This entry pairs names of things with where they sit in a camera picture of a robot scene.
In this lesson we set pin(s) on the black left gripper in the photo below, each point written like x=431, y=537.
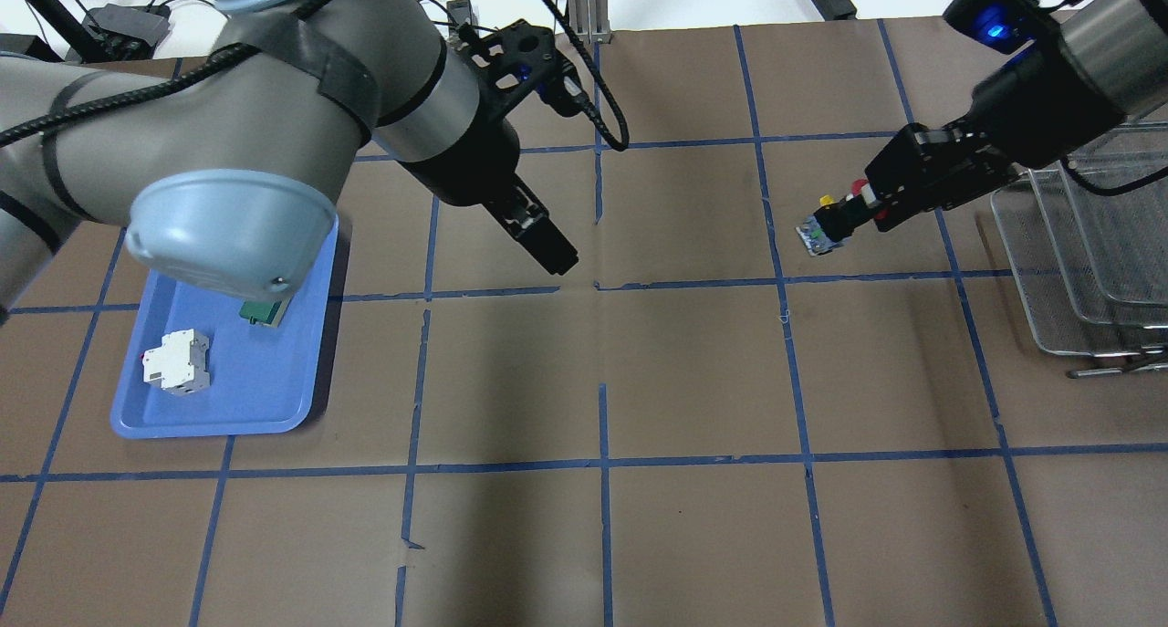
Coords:
x=464, y=168

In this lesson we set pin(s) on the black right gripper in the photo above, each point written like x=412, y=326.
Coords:
x=1013, y=116

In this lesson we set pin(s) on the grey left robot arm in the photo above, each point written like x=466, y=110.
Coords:
x=228, y=177

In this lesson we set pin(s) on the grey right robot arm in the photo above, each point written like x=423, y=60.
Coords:
x=1064, y=84

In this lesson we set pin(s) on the green terminal block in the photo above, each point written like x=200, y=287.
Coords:
x=269, y=314

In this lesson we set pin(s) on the blue plastic tray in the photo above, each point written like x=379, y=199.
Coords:
x=262, y=379

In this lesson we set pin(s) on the white circuit breaker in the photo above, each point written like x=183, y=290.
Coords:
x=179, y=366

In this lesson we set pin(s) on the black power box left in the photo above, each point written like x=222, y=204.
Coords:
x=127, y=33

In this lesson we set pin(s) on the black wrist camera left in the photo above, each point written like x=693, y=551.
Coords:
x=518, y=60

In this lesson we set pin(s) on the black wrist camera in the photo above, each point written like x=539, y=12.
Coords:
x=1002, y=25
x=518, y=60

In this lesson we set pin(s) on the metal wire shelf rack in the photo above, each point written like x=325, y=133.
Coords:
x=1087, y=247

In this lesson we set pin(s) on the aluminium profile post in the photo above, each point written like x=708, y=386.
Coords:
x=589, y=20

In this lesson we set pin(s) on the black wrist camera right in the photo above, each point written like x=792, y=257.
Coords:
x=1002, y=25

